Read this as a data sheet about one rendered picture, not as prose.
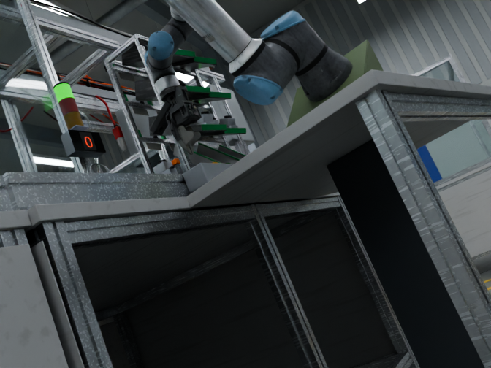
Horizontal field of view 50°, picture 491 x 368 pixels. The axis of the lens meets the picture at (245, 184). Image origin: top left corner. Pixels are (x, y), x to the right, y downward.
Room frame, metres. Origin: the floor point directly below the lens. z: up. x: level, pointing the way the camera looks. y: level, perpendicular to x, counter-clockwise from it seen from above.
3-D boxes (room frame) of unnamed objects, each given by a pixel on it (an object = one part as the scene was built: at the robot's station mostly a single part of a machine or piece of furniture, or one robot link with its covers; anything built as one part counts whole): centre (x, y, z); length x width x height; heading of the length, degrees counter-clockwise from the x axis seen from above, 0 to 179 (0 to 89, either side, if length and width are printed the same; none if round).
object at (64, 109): (1.51, 0.41, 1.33); 0.05 x 0.05 x 0.05
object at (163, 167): (1.63, 0.23, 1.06); 0.08 x 0.04 x 0.07; 62
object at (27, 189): (1.31, 0.21, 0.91); 0.89 x 0.06 x 0.11; 152
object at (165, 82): (1.56, 0.10, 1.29); 0.08 x 0.08 x 0.05
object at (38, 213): (1.83, 0.61, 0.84); 1.50 x 1.41 x 0.03; 152
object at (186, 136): (1.55, 0.11, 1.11); 0.06 x 0.03 x 0.09; 63
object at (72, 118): (1.51, 0.41, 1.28); 0.05 x 0.05 x 0.05
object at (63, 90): (1.51, 0.41, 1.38); 0.05 x 0.05 x 0.05
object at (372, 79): (1.44, -0.29, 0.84); 0.90 x 0.70 x 0.03; 141
